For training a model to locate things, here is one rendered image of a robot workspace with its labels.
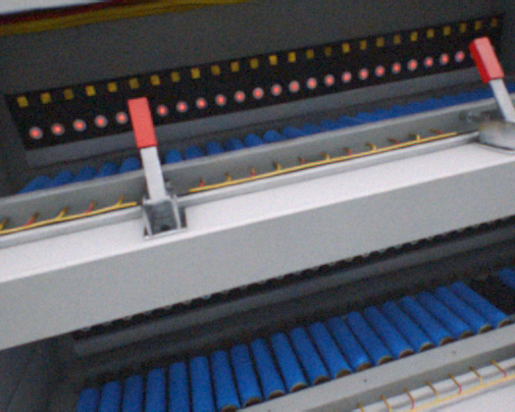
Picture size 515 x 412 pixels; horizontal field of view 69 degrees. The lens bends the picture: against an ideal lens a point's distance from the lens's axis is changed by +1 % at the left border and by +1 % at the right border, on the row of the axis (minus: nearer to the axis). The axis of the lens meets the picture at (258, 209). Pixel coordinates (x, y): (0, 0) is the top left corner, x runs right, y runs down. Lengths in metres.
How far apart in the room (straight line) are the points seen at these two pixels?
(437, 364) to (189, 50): 0.40
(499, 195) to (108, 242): 0.28
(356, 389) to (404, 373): 0.04
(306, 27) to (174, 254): 0.34
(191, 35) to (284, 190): 0.25
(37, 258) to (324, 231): 0.18
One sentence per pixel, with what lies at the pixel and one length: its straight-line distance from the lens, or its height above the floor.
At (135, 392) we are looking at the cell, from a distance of 0.39.
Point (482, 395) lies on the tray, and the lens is 0.38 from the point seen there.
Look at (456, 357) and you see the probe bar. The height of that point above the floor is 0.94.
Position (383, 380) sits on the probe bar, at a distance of 0.35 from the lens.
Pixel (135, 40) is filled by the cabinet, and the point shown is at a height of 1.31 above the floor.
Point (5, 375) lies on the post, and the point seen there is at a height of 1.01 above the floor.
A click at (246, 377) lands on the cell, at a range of 0.36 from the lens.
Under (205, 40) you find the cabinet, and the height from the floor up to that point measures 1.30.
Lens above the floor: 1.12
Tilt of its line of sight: 3 degrees down
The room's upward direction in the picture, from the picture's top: 13 degrees counter-clockwise
